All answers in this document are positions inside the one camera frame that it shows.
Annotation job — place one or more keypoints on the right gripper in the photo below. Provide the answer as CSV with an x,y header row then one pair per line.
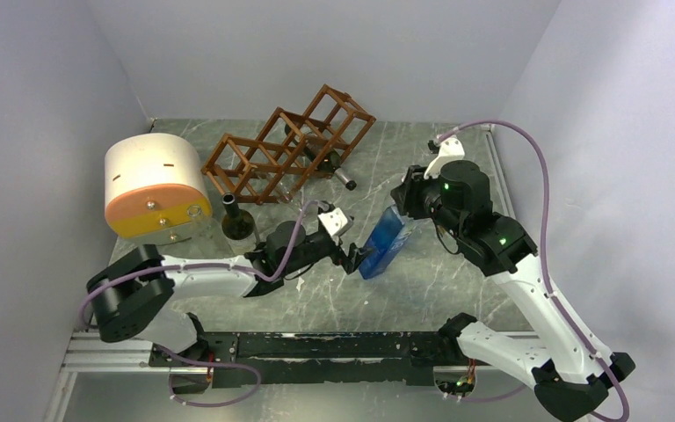
x,y
408,193

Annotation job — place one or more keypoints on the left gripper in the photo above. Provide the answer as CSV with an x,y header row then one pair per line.
x,y
352,260

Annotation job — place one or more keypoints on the blue square bottle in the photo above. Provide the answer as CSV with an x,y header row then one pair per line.
x,y
387,239

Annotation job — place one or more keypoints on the clear glass bottle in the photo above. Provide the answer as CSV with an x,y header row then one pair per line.
x,y
207,235

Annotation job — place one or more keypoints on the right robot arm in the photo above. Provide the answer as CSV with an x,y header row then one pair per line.
x,y
569,369

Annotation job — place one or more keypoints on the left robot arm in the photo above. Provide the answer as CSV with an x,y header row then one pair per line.
x,y
133,297

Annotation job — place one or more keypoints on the dark wine bottle left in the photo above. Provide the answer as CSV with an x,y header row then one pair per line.
x,y
236,224

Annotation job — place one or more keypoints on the brown wooden wine rack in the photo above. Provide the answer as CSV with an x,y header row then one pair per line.
x,y
290,149

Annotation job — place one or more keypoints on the cream orange cylindrical box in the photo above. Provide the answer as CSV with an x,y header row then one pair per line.
x,y
153,186

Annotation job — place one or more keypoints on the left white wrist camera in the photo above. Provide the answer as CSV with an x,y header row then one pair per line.
x,y
334,220

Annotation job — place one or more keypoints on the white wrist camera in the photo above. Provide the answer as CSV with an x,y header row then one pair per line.
x,y
451,149
334,220

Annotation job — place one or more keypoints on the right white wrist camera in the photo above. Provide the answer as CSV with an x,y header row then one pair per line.
x,y
451,149

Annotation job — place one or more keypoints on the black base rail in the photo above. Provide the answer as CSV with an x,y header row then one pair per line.
x,y
416,358

